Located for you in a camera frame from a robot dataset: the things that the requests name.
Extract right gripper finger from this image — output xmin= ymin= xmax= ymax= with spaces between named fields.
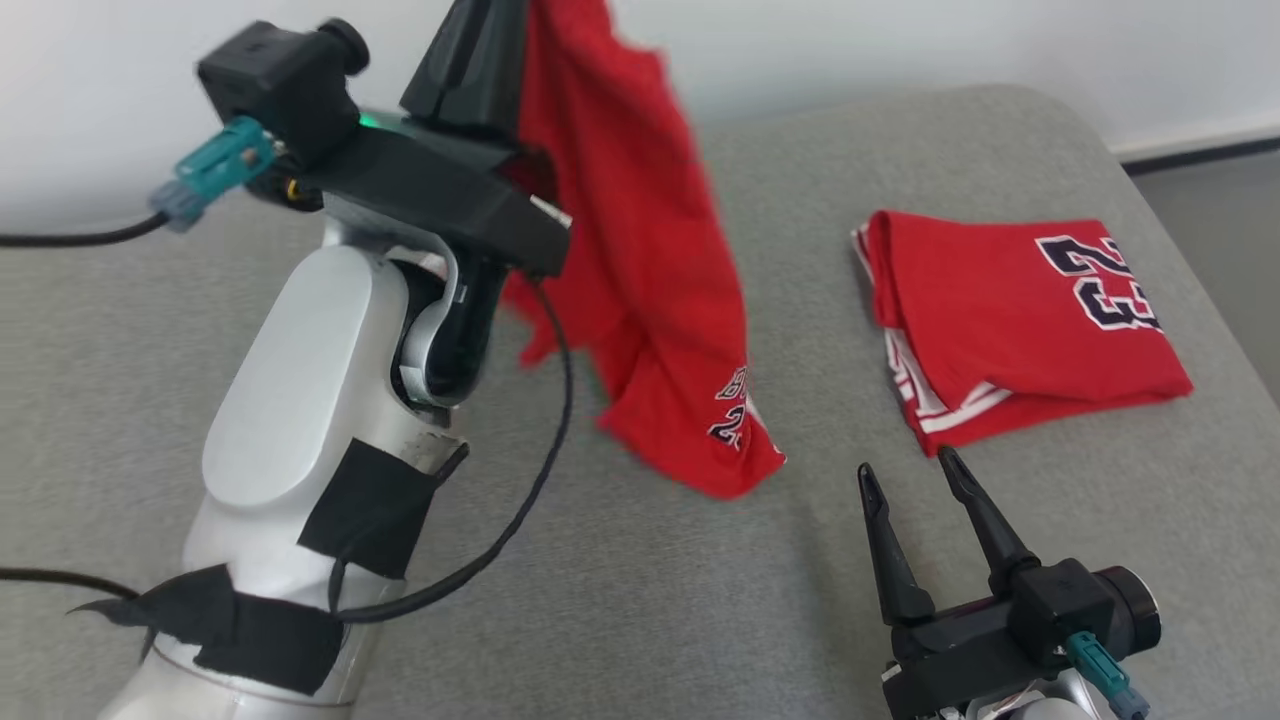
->
xmin=936 ymin=446 xmax=1043 ymax=598
xmin=856 ymin=461 xmax=938 ymax=628

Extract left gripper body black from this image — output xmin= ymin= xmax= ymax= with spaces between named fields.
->
xmin=298 ymin=110 xmax=573 ymax=283

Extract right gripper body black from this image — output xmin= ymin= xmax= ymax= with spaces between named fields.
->
xmin=878 ymin=596 xmax=1066 ymax=720

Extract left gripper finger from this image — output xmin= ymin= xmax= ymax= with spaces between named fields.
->
xmin=480 ymin=0 xmax=528 ymax=141
xmin=400 ymin=0 xmax=491 ymax=126

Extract red white-trimmed shirt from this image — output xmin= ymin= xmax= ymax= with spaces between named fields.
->
xmin=500 ymin=0 xmax=788 ymax=501

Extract red shirt white sleeves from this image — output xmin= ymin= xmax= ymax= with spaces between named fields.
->
xmin=852 ymin=210 xmax=1194 ymax=458

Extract right camera cable teal plug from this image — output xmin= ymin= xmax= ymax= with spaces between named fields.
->
xmin=1063 ymin=630 xmax=1153 ymax=720

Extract camera cable teal plug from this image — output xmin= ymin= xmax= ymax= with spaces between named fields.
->
xmin=0 ymin=115 xmax=279 ymax=606
xmin=1063 ymin=630 xmax=1153 ymax=720

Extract left camera cable teal plug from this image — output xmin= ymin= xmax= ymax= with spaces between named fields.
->
xmin=0 ymin=115 xmax=279 ymax=606

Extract left gripper thin black cable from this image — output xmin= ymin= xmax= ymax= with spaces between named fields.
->
xmin=330 ymin=280 xmax=576 ymax=626

